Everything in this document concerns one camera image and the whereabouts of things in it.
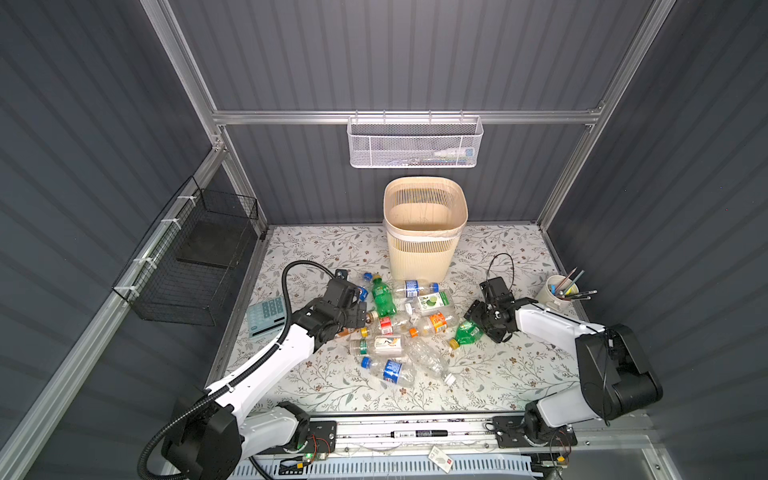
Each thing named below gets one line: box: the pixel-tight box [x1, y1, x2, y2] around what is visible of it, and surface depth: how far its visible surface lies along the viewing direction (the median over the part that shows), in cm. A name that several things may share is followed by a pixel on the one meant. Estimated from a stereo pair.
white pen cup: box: [537, 275, 580, 309], surface depth 91 cm
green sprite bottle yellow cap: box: [372, 274, 397, 319], surface depth 98 cm
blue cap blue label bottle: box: [360, 356, 417, 387], surface depth 82 cm
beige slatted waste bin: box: [383, 176, 468, 283], surface depth 96 cm
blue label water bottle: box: [393, 280, 442, 298], surface depth 99 cm
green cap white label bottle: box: [359, 335, 409, 356], surface depth 86 cm
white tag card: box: [427, 445, 454, 474], surface depth 71 cm
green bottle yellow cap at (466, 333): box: [449, 321, 484, 350], surface depth 91 cm
